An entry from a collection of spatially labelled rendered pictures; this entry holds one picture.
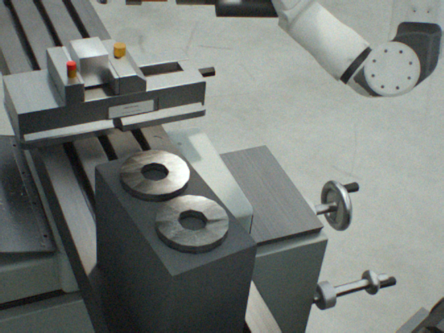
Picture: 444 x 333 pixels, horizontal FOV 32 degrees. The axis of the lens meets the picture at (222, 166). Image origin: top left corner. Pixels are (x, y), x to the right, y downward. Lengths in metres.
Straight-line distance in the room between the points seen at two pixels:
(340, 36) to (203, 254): 0.42
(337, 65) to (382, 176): 1.74
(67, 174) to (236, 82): 1.98
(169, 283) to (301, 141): 2.08
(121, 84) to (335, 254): 1.34
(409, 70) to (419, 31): 0.06
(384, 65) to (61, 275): 0.63
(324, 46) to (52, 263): 0.57
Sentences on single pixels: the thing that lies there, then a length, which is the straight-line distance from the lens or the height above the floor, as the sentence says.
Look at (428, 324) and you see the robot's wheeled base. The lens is 1.61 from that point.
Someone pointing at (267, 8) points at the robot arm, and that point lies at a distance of 1.19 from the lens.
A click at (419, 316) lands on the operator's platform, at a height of 0.40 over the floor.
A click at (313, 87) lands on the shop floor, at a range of 3.27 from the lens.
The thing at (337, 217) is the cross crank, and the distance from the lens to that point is 1.76.
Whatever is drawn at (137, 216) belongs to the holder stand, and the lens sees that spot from 0.96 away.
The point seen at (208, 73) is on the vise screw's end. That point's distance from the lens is 1.49.
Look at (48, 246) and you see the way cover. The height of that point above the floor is 0.84.
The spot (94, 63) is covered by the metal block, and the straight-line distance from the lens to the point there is 1.36.
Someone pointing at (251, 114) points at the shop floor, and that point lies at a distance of 3.05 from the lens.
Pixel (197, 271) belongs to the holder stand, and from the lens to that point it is 0.91.
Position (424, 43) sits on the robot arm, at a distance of 1.13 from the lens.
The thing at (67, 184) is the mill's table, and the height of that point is 0.91.
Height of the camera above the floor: 1.77
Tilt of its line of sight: 39 degrees down
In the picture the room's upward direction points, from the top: 7 degrees clockwise
